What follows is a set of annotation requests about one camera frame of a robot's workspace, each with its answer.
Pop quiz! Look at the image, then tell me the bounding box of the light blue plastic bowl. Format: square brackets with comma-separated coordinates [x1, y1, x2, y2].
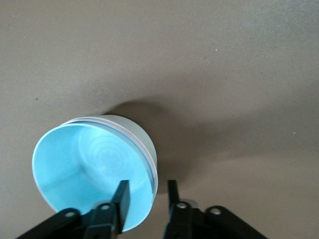
[31, 121, 154, 231]

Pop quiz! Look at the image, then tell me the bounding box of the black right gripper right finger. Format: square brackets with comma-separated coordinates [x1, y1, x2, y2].
[161, 180, 268, 239]

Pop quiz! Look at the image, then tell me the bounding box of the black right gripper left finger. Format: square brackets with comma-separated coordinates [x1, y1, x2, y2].
[17, 180, 131, 239]

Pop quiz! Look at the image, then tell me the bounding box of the brown table cloth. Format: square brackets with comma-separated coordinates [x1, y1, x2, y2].
[0, 0, 319, 239]

